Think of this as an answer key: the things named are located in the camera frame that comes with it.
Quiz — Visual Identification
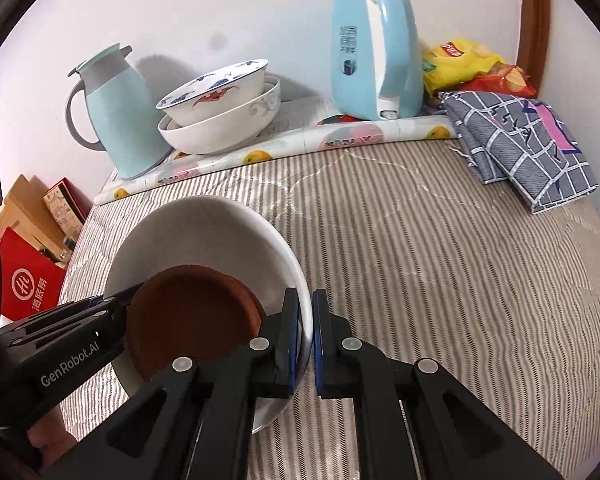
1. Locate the person's left hand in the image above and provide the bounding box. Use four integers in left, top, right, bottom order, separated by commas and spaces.
27, 402, 81, 466

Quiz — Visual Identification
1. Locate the red chip bag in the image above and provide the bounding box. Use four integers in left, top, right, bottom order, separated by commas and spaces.
462, 62, 537, 100

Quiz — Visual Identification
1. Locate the light blue thermos jug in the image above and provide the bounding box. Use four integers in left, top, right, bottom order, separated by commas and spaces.
66, 44, 173, 180

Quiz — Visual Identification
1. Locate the fruit print table mat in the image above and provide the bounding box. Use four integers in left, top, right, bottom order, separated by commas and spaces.
94, 114, 458, 206

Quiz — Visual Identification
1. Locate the white bowl with fish print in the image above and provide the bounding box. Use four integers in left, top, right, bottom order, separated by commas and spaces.
156, 59, 270, 128

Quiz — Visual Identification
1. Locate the yellow chip bag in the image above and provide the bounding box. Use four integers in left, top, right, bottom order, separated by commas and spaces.
422, 37, 506, 96

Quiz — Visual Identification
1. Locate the white bowl with grey scrolls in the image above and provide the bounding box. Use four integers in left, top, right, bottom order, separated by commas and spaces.
158, 75, 282, 156

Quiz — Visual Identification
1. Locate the brown wooden frame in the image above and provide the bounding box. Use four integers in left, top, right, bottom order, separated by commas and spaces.
517, 0, 553, 86

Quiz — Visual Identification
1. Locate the light blue electric kettle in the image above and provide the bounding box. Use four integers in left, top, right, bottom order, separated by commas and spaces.
330, 0, 425, 121

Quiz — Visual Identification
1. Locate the cardboard box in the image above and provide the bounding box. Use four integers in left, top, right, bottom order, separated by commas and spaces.
0, 175, 73, 261

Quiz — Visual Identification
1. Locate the patterned red box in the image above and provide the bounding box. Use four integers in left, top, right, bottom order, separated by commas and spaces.
42, 177, 93, 233

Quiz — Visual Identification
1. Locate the red paper bag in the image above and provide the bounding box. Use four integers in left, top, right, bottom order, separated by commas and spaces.
0, 226, 67, 322

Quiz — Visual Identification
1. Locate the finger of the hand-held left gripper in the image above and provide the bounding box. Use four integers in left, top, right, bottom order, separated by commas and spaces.
55, 295, 118, 317
0, 282, 147, 357

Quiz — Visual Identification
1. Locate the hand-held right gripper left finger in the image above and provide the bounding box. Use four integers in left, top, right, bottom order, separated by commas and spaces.
40, 287, 302, 480

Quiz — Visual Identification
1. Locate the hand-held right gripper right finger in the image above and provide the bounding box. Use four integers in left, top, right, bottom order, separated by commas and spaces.
312, 289, 563, 480

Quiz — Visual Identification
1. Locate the brown small bowl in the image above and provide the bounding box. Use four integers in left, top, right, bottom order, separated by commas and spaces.
121, 265, 267, 381

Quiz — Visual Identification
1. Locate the grey checked folded cloth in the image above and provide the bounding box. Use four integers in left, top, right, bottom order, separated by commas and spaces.
439, 91, 599, 215

